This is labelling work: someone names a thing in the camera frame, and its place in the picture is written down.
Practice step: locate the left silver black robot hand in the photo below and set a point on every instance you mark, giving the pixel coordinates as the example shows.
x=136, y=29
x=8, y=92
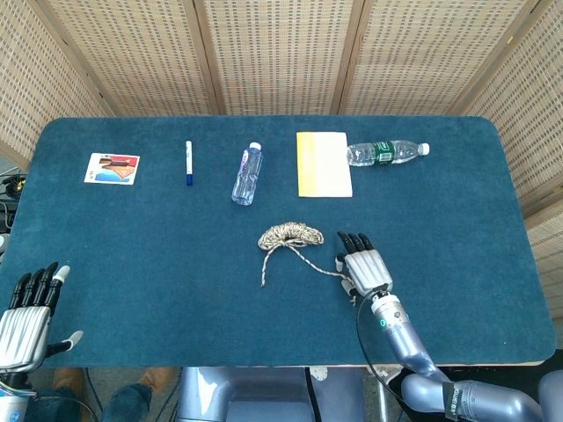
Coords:
x=22, y=334

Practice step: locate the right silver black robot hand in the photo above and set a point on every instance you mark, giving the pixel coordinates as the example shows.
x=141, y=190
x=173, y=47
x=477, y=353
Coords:
x=367, y=270

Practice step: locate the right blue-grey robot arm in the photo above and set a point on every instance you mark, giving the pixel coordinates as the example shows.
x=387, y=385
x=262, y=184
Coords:
x=400, y=334

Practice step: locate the blue jeans leg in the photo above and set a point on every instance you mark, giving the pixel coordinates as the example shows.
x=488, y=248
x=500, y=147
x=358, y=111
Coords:
x=53, y=406
x=127, y=402

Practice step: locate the yellow white notebook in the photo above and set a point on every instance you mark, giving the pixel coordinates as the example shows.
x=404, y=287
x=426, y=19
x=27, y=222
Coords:
x=325, y=165

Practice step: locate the grey electrical device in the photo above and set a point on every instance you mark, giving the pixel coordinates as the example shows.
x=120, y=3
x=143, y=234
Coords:
x=6, y=215

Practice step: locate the clear bottle green label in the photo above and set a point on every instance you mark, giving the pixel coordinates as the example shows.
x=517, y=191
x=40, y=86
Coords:
x=396, y=151

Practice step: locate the metal table leg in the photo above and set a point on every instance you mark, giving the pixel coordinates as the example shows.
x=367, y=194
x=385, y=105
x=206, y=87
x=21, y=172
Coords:
x=383, y=406

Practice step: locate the blue felt table cover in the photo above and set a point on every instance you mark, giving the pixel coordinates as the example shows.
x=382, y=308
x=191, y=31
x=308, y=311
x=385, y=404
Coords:
x=132, y=246

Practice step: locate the brown leather shoe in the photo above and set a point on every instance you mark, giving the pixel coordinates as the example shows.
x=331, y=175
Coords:
x=158, y=377

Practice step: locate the clear bottle pale blue label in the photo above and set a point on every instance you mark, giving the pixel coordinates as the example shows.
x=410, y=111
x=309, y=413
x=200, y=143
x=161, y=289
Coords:
x=246, y=176

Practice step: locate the blue-grey robot torso base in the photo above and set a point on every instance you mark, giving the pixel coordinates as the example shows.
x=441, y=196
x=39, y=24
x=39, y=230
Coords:
x=264, y=395

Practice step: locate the woven bamboo screen panel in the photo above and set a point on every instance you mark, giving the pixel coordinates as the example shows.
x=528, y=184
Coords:
x=523, y=114
x=431, y=57
x=26, y=88
x=550, y=264
x=281, y=57
x=132, y=57

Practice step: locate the illustrated picture card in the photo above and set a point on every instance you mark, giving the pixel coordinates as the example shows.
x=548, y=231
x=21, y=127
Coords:
x=112, y=169

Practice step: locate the white marker blue cap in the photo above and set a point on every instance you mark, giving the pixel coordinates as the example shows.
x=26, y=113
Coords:
x=189, y=162

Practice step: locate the white table bracket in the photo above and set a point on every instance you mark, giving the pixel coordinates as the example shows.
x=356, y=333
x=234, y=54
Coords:
x=319, y=373

